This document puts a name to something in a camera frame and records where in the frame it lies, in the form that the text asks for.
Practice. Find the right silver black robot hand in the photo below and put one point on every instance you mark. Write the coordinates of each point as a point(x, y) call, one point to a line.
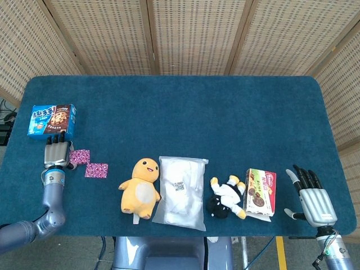
point(317, 202)

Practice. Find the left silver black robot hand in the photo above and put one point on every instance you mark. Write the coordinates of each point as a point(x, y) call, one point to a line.
point(56, 154)

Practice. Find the pink glitter card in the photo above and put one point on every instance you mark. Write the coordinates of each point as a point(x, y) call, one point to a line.
point(81, 157)
point(97, 170)

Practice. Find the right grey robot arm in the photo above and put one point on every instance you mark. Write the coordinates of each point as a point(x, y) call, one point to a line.
point(336, 253)

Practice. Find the blue chocolate cookie box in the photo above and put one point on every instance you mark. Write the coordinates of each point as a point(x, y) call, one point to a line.
point(52, 121)

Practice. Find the green red biscuit box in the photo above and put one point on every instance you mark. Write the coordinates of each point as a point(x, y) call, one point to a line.
point(260, 194)

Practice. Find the yellow floor tape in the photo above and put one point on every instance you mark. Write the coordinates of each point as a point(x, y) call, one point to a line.
point(281, 253)

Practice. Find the grey metal table leg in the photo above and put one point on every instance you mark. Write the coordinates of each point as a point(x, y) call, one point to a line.
point(244, 253)

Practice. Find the black white plush doll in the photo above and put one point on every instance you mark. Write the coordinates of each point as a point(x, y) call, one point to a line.
point(227, 197)

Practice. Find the orange plush toy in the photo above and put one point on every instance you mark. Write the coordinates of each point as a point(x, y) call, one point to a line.
point(140, 194)

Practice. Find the white clothes in plastic bag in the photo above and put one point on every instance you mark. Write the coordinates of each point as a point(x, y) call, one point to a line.
point(180, 197)

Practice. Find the grey robot torso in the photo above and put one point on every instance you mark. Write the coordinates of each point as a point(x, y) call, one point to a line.
point(157, 253)

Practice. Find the blue carpet table cover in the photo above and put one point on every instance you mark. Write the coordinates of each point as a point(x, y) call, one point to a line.
point(197, 118)

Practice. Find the woven bamboo folding screen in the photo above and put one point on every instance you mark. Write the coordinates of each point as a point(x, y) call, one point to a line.
point(197, 33)

